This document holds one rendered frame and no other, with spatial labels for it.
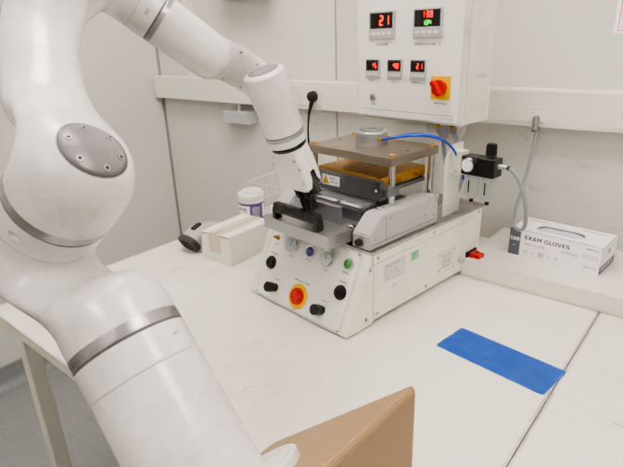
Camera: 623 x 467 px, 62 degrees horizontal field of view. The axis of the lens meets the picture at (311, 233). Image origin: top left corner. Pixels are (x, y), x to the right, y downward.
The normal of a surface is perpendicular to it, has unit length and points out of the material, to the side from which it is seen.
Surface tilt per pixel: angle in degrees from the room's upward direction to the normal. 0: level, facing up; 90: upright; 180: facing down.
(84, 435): 0
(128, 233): 90
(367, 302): 90
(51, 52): 46
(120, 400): 63
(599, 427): 0
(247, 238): 89
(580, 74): 90
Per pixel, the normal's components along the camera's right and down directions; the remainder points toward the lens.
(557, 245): -0.70, 0.22
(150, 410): 0.11, -0.27
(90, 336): -0.13, -0.14
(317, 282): -0.67, -0.15
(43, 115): 0.07, -0.81
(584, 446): -0.04, -0.93
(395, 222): 0.69, 0.24
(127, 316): 0.36, -0.42
